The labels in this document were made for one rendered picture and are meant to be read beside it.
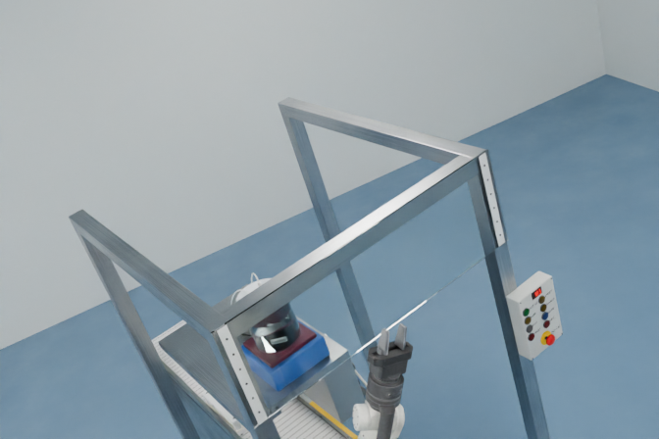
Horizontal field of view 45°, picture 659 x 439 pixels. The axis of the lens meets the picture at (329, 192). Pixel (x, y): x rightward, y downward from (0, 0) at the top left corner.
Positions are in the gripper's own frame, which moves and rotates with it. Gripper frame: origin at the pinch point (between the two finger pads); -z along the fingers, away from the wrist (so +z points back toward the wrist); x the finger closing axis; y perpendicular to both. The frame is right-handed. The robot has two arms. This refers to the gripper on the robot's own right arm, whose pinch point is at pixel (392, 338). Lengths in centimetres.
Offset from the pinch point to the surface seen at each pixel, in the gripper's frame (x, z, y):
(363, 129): -59, -17, 96
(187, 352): 13, 50, 82
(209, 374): 13, 48, 65
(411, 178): -262, 99, 287
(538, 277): -92, 18, 31
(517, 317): -82, 30, 29
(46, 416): 7, 209, 268
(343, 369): -17, 38, 37
